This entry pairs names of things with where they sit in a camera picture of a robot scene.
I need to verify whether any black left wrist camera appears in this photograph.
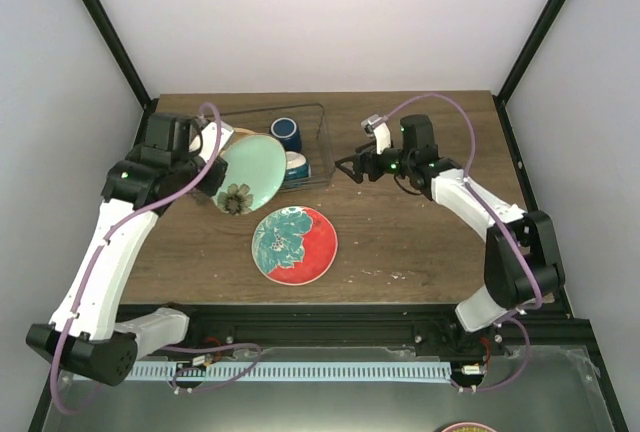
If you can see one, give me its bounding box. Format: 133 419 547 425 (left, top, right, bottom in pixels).
142 113 196 153

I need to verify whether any pink round object at bottom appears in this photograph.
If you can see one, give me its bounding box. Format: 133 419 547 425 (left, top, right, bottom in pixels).
438 421 496 432

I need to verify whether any light blue slotted cable duct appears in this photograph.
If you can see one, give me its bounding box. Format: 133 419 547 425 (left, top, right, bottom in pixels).
127 361 452 384

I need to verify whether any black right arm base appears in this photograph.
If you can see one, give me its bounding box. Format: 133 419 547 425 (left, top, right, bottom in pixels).
413 320 500 357

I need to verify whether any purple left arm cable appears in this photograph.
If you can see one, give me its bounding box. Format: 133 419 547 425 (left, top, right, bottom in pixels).
49 101 263 414

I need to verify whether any orange plate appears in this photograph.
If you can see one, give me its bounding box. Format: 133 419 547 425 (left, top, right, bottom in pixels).
225 127 256 151

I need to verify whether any clear acrylic sheet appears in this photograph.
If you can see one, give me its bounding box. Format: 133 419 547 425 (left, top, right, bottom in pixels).
33 346 625 431

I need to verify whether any mint green flower plate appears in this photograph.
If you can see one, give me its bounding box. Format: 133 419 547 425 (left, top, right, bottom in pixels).
212 134 287 216

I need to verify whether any white and blue bowl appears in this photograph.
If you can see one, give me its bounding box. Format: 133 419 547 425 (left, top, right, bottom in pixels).
283 151 311 188

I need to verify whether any dark blue ceramic mug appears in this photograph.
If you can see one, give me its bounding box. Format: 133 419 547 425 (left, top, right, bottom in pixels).
269 117 302 153

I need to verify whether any pink plate underneath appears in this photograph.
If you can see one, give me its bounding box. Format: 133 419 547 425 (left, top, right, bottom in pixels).
251 206 339 286

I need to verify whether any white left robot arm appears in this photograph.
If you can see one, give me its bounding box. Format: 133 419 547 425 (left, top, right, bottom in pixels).
26 156 227 386

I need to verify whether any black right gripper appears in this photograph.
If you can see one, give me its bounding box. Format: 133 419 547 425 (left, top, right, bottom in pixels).
336 141 414 185

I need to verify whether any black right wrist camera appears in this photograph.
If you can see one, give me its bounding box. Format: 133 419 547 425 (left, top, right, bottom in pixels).
400 114 436 151

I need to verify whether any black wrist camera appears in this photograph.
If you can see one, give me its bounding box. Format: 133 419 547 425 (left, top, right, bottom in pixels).
142 113 196 153
400 114 436 151

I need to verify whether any black aluminium frame post left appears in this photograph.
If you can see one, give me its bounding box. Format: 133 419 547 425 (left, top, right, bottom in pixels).
81 0 151 109

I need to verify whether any black aluminium frame post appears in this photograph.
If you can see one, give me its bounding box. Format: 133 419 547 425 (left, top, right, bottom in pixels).
81 0 151 109
496 0 567 104

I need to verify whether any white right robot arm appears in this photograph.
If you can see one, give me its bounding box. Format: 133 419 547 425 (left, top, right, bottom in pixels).
335 145 565 355

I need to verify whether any black aluminium frame post right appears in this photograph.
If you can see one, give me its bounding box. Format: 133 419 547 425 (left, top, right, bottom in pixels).
496 0 567 104

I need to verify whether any black front frame rail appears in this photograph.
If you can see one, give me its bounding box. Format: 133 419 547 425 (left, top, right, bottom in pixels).
177 304 596 355

